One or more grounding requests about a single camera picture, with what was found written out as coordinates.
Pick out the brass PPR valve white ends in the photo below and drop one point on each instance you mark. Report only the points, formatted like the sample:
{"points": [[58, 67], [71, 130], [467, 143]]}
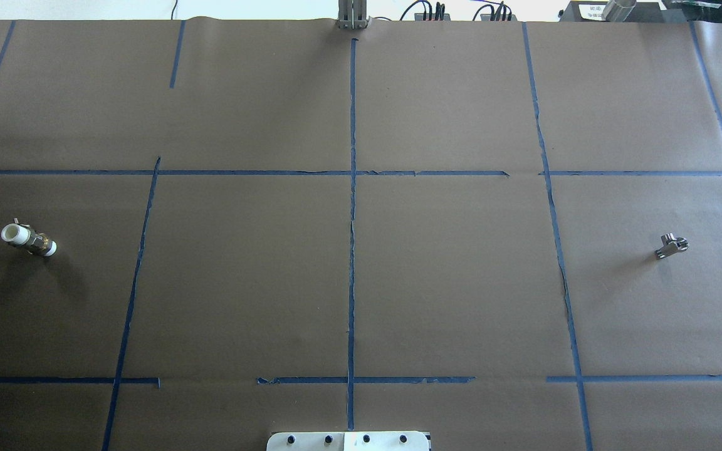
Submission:
{"points": [[22, 236]]}

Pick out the aluminium profile post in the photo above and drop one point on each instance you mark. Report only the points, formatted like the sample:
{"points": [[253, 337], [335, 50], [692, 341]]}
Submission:
{"points": [[352, 14]]}

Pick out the white pedestal base plate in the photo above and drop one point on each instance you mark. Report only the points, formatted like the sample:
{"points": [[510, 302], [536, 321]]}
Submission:
{"points": [[351, 440]]}

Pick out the brown paper table cover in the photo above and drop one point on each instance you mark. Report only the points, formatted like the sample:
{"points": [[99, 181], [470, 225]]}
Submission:
{"points": [[281, 226]]}

